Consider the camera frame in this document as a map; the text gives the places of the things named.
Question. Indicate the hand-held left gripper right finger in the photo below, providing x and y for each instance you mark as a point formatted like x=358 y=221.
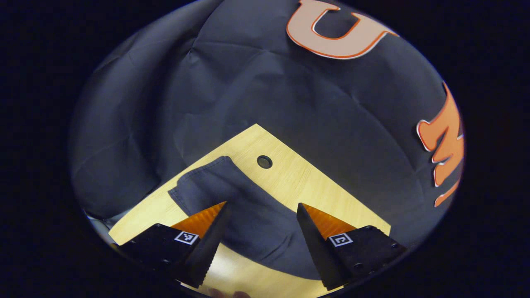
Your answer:
x=316 y=248

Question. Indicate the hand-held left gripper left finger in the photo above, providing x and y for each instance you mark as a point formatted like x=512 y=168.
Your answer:
x=207 y=252

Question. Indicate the dark grey jeans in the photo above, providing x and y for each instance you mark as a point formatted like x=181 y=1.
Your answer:
x=248 y=215

